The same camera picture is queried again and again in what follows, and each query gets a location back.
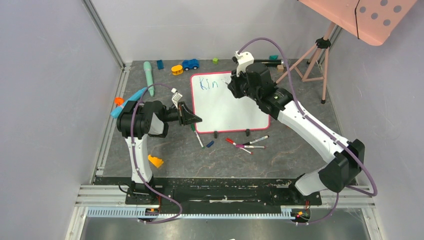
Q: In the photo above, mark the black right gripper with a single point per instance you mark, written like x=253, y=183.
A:
x=234, y=87

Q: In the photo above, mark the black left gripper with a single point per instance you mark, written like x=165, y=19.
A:
x=186, y=116

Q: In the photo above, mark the pink framed whiteboard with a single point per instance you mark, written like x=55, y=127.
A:
x=219, y=110

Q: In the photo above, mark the blue marker cap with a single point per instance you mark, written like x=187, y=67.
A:
x=210, y=144

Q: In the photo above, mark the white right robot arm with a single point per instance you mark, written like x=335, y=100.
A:
x=344, y=158

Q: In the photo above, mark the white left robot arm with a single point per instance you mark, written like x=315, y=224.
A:
x=139, y=121

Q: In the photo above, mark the green capped marker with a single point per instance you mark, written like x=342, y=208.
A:
x=197, y=135

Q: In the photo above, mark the wooden cube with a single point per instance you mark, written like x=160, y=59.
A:
x=280, y=68

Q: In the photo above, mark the small green block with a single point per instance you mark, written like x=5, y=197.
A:
x=215, y=60

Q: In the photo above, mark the yellow oval toy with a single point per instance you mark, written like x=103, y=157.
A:
x=177, y=69

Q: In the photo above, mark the red capped marker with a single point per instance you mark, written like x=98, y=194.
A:
x=238, y=146

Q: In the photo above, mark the blue toy car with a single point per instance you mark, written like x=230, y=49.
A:
x=192, y=64

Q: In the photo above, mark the orange wedge block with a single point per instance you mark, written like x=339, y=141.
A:
x=157, y=162

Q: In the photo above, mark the black capped marker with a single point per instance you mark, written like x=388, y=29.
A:
x=256, y=140

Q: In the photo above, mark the dark blue block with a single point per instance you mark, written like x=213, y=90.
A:
x=160, y=65

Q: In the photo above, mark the purple capped marker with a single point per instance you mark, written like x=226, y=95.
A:
x=253, y=146

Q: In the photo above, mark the teal toy microphone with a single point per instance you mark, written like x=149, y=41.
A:
x=147, y=67

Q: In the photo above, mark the small orange toy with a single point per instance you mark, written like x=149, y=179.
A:
x=118, y=101

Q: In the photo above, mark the large light blue marker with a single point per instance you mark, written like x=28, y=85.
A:
x=135, y=97

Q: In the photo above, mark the pink tripod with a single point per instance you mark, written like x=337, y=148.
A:
x=318, y=55

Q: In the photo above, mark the pink perforated panel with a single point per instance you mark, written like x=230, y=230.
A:
x=371, y=21

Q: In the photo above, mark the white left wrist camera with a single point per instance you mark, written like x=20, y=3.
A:
x=176, y=97

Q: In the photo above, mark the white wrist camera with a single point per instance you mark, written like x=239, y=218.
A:
x=243, y=59
x=176, y=97

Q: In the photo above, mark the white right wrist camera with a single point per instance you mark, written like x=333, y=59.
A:
x=243, y=59

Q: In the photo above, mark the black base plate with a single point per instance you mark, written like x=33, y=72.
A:
x=219, y=195

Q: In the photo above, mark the white toothed cable rail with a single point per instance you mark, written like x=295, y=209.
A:
x=142, y=213

